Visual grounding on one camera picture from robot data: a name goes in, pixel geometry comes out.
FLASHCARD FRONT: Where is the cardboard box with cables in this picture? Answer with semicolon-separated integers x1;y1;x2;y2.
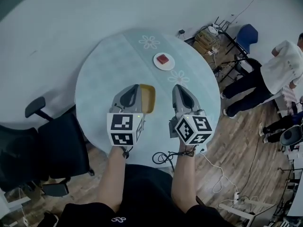
193;25;223;56

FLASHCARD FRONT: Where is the person's right forearm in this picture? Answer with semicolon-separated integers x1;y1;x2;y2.
170;142;198;214

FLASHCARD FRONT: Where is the white plate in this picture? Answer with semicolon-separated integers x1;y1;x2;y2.
153;52;176;71

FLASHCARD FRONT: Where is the white cable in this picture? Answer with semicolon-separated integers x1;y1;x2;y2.
199;149;238;194

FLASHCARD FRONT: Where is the white table frame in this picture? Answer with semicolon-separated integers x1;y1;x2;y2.
217;198;278;223

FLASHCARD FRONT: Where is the round light blue table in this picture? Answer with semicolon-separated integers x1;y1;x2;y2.
75;27;222;169

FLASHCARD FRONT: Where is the black metal frame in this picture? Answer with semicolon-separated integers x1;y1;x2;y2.
214;16;262;83

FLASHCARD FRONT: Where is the person's left forearm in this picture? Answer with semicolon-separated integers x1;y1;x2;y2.
96;146;130;213

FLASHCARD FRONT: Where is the yellow tray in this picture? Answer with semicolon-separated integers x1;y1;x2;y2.
139;83;157;114

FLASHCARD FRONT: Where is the black cable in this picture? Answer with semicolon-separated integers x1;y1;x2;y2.
152;149;197;168

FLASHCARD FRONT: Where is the blue chair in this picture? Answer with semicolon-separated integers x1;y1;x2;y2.
235;24;259;55

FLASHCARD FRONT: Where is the person's black shirt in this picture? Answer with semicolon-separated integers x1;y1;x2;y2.
55;164;235;227

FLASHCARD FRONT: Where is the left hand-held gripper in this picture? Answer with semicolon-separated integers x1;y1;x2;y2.
107;84;146;148

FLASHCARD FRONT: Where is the black office chair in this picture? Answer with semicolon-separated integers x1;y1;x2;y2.
0;96;96;198

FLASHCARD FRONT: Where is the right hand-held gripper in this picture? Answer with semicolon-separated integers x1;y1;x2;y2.
168;84;213;147

